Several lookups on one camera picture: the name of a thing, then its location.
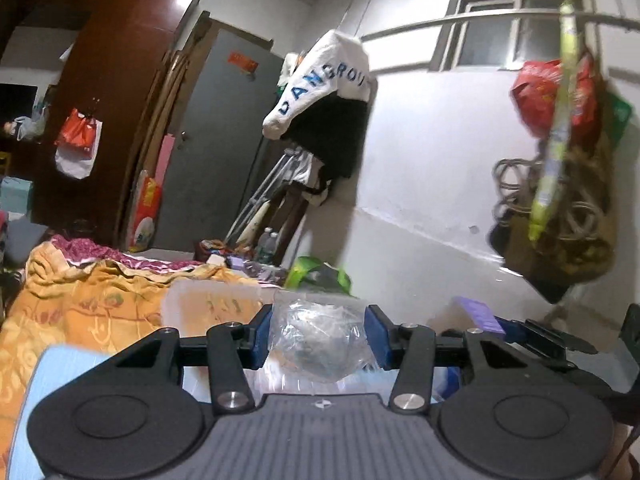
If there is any purple cardboard box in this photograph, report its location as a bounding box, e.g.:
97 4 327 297
454 296 506 337

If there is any clear plastic small box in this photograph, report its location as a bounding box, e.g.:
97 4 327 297
269 290 375 382

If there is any green plastic bag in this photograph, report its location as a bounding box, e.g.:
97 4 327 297
283 256 352 295

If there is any grey metal door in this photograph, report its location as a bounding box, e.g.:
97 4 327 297
152 29 282 252

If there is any orange patterned quilt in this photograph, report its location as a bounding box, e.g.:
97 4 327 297
1 242 258 470

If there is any white black hanging jacket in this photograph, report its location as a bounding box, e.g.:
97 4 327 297
262 29 373 205

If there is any red hanging plastic bag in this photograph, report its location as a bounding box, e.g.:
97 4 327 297
511 52 600 148

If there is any red white hanging bag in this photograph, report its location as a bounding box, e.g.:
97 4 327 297
54 108 103 180

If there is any dark red wooden wardrobe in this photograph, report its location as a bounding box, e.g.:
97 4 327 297
32 0 198 245

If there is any brown hanging bag with ropes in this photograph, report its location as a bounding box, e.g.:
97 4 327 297
488 133 617 304

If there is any window with white frame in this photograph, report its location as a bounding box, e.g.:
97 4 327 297
431 0 594 72

